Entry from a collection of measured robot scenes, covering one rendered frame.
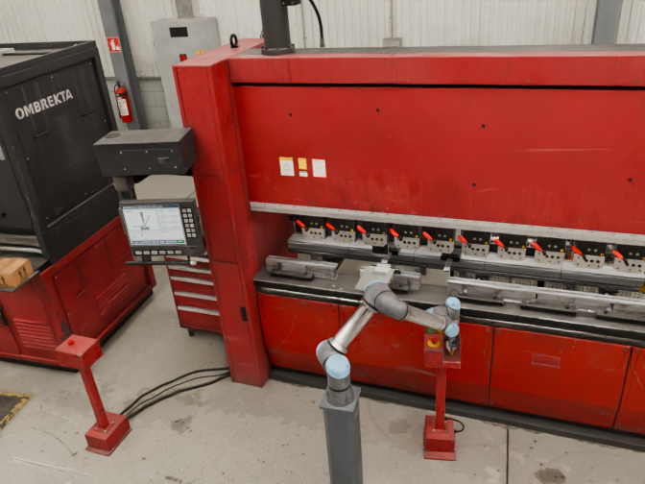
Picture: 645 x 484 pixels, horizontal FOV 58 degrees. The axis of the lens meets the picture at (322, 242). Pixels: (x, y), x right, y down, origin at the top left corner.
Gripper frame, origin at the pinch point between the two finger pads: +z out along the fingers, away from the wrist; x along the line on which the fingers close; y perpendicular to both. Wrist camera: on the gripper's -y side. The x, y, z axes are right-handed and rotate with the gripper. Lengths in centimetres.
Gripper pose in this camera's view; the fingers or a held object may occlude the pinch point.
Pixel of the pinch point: (451, 350)
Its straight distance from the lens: 343.2
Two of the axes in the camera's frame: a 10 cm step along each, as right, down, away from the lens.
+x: -9.9, -0.1, 1.7
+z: 0.9, 8.4, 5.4
